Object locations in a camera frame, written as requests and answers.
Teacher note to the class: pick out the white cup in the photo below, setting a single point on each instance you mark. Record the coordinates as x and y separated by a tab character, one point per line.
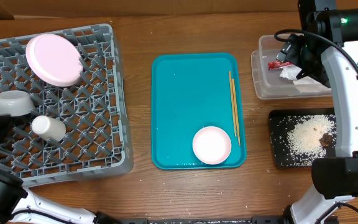
48	128

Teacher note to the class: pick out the white napkin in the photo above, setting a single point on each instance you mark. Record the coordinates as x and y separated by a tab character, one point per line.
304	85

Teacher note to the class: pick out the white round plate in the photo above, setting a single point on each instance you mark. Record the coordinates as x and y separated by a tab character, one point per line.
54	60

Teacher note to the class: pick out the black waste tray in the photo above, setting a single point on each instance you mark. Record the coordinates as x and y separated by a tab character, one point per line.
279	124

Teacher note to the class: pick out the grey small bowl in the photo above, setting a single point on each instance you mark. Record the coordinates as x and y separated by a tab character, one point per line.
15	103

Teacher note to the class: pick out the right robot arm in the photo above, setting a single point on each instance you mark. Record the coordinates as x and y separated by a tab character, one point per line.
326	50

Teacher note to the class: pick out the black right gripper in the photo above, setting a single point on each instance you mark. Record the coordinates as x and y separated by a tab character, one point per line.
291	53

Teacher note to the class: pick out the white rice pile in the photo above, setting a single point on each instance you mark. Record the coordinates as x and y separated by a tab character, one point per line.
303	139

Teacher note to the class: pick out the brown food scrap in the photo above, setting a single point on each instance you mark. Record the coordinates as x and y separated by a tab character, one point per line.
326	140

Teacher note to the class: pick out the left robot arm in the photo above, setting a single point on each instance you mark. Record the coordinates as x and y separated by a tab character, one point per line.
18	204

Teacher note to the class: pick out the grey dishwasher rack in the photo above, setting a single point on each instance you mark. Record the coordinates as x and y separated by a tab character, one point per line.
97	142

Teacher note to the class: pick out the teal plastic tray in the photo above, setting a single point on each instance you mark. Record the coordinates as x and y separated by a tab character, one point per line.
190	92

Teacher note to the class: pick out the clear plastic bin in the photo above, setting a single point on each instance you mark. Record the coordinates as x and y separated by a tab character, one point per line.
267	83

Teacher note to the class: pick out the pink small bowl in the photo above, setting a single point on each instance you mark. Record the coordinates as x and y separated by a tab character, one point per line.
211	145

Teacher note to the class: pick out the red snack wrapper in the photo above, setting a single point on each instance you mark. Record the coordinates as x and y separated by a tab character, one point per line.
278	65

